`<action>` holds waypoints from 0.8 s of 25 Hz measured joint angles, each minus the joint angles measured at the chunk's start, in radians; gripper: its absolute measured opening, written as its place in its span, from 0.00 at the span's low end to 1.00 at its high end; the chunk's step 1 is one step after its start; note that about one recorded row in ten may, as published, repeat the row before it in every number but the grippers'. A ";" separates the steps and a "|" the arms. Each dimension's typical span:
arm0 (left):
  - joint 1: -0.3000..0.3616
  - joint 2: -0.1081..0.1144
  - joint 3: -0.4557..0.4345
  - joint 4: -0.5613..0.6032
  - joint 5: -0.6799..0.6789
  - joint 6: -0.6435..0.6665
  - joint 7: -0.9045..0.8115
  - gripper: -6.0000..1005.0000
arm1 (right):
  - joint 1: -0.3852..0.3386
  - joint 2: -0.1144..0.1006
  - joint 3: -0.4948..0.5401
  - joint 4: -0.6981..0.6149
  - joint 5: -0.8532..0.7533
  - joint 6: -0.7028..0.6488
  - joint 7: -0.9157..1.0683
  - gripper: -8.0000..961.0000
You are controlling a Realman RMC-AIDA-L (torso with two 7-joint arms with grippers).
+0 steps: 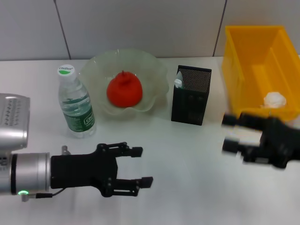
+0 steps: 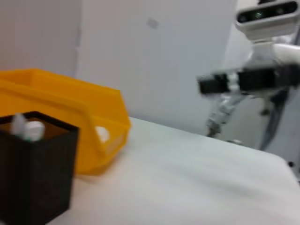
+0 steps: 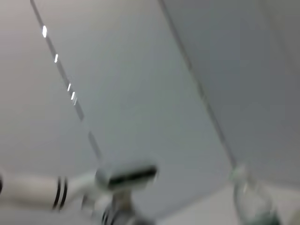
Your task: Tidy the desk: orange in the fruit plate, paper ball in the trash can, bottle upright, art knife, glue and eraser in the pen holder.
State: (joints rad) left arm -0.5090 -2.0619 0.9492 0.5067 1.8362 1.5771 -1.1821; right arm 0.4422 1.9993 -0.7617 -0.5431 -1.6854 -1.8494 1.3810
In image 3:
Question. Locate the clear water bottle green label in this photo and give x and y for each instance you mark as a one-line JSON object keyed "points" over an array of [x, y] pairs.
{"points": [[253, 201]]}

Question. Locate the left wrist camera housing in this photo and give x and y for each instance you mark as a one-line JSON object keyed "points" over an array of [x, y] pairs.
{"points": [[126, 177]]}

